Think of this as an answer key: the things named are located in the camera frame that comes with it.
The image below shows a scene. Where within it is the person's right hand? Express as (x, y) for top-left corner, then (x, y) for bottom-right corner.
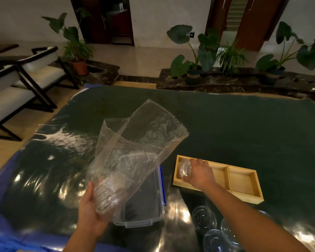
(182, 158), (217, 191)

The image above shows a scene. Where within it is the person's left hand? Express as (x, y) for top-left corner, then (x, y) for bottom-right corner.
(78, 181), (112, 238)

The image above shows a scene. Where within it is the single clear plastic cup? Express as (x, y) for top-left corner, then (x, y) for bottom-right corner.
(177, 158), (194, 180)

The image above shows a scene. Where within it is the stack of clear plastic cups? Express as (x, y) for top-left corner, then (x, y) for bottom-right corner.
(93, 171), (130, 214)

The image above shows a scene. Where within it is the clear plastic bag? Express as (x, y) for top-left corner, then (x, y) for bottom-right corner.
(85, 99), (190, 221)

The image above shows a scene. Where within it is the person's right forearm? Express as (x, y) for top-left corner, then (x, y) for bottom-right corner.
(197, 180), (314, 252)

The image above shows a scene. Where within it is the person's left forearm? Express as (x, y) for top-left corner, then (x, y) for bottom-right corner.
(64, 227), (106, 252)

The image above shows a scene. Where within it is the clear plastic dome lid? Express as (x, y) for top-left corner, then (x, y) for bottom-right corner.
(203, 229), (230, 252)
(220, 218), (245, 251)
(191, 206), (217, 231)

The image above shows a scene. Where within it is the clear storage box blue latch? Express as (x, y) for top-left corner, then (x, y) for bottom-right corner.
(112, 165), (166, 229)

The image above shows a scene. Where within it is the wooden three-compartment tray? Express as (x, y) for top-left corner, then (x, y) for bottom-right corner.
(172, 155), (264, 205)

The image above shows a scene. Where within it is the dark green table cover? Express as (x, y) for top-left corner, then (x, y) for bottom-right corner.
(0, 85), (315, 252)

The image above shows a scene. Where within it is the dark marble planter ledge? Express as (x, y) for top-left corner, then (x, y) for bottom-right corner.
(49, 59), (121, 86)
(156, 68), (315, 103)

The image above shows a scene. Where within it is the large-leaf plant in dark pot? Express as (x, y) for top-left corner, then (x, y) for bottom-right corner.
(166, 25), (221, 86)
(255, 21), (315, 86)

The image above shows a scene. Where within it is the grassy green plant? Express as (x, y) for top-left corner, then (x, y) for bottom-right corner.
(215, 40), (249, 76)

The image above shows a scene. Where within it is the potted plant in terracotta pot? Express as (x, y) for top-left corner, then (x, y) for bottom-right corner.
(41, 8), (95, 76)

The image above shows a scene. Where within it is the brown wooden door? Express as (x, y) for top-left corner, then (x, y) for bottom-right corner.
(205, 0), (233, 37)
(235, 0), (291, 52)

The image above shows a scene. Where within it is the dark wooden side table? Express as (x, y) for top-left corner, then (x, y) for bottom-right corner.
(0, 44), (20, 57)

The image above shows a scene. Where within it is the staircase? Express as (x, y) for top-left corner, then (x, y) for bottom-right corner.
(224, 0), (249, 32)

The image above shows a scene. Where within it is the dark wooden door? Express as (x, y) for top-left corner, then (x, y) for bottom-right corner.
(69, 0), (135, 46)

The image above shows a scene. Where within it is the white cushioned black frame chair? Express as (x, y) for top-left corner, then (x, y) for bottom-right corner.
(12, 46), (80, 109)
(0, 64), (58, 142)

